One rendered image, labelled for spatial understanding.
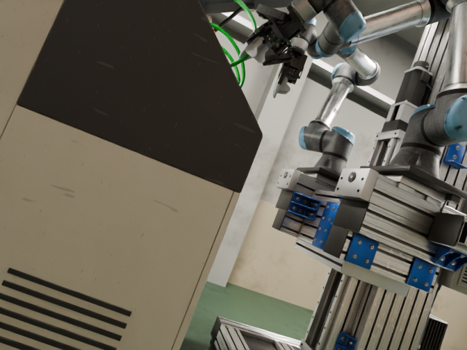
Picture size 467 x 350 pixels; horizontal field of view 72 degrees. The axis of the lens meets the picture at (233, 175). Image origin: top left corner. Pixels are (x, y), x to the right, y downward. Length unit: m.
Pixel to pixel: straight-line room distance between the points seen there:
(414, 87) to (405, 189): 0.55
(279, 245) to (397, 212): 2.53
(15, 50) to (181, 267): 0.66
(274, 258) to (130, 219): 2.78
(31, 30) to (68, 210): 0.44
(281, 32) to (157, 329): 0.87
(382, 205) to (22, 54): 1.01
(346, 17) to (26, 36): 0.82
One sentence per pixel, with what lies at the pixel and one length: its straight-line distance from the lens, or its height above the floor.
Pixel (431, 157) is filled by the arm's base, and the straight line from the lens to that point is 1.14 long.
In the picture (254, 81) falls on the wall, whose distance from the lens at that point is 3.45.
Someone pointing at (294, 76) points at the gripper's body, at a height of 1.32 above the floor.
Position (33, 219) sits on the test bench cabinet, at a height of 0.55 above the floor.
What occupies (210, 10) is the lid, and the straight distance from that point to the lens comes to 1.72.
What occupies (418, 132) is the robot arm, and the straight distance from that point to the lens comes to 1.14.
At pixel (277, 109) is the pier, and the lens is 3.23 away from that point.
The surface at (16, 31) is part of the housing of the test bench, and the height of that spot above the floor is 0.95.
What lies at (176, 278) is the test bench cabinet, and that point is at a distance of 0.84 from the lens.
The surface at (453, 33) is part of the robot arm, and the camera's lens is 1.17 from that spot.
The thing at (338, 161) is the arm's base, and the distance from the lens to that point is 1.52.
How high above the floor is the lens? 0.76
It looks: 5 degrees up
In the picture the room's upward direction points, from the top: 22 degrees clockwise
